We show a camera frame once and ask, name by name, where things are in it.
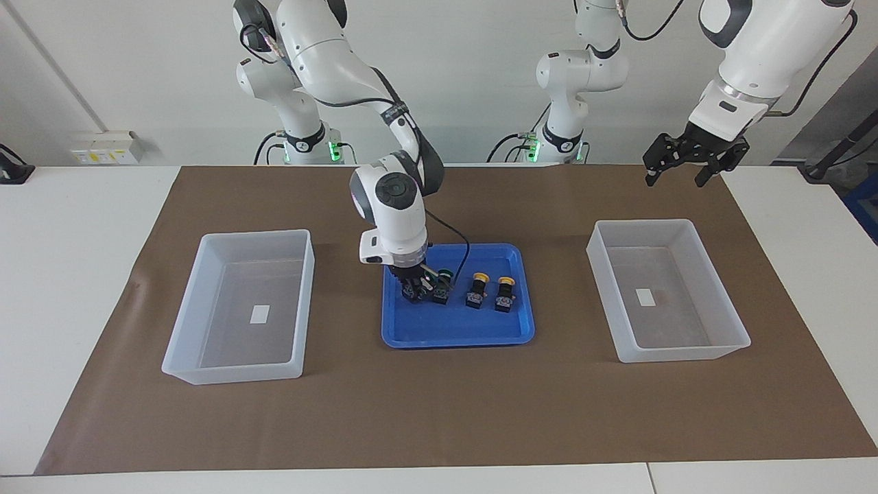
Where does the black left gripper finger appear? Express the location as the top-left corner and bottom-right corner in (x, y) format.
(643, 134), (687, 187)
(695, 143), (750, 188)

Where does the blue plastic tray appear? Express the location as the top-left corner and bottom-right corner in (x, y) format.
(381, 243), (536, 349)

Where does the black pole stand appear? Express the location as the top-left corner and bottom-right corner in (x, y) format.
(799, 110), (878, 183)

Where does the brown paper table mat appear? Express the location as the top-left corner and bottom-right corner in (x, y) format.
(34, 165), (878, 475)

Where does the blue crate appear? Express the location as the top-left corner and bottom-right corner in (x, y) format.
(842, 172), (878, 244)

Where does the translucent white plastic box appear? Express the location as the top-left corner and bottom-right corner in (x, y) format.
(586, 219), (752, 364)
(161, 229), (316, 386)

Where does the black flat desk object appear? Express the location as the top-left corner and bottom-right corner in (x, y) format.
(0, 144), (35, 185)

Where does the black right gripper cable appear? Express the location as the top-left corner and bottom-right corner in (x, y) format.
(422, 209), (473, 282)

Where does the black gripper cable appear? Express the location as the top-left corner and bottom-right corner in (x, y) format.
(422, 209), (473, 282)
(767, 10), (858, 117)

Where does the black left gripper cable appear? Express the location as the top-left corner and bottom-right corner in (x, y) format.
(767, 10), (858, 117)

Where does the black base cable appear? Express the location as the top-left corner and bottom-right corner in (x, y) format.
(486, 130), (530, 164)
(252, 130), (283, 166)

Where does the white wall socket box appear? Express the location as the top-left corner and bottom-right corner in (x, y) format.
(71, 130), (143, 165)

